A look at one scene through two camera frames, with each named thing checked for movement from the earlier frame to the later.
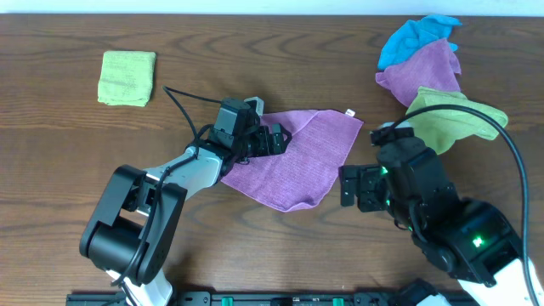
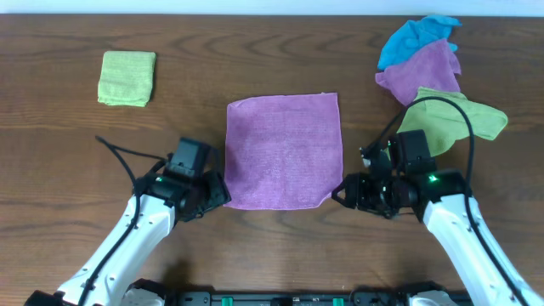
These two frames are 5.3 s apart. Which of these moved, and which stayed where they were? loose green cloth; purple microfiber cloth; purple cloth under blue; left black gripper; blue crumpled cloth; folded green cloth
Moved: left black gripper; purple microfiber cloth
Stayed: folded green cloth; blue crumpled cloth; purple cloth under blue; loose green cloth
